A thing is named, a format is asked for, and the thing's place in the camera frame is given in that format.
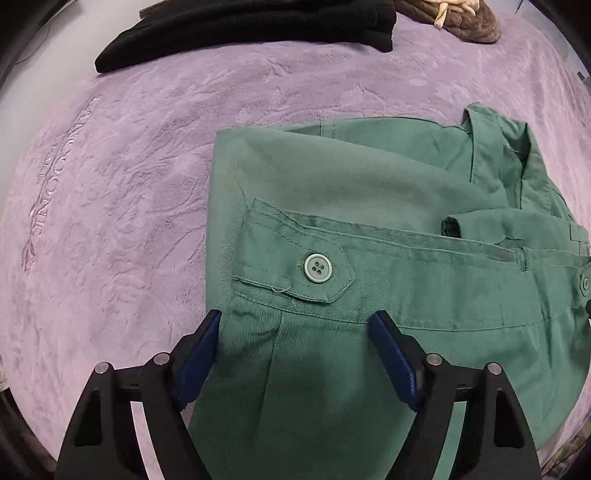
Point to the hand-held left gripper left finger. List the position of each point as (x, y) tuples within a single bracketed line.
[(198, 364)]

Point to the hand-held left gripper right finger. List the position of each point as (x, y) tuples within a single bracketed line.
[(397, 360)]

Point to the green button shirt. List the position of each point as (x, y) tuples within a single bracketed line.
[(369, 207)]

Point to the folded black clothes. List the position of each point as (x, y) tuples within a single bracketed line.
[(254, 27)]

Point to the purple bed blanket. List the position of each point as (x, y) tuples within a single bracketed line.
[(138, 184)]

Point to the cream and brown garment pile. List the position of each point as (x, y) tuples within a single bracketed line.
[(475, 25)]

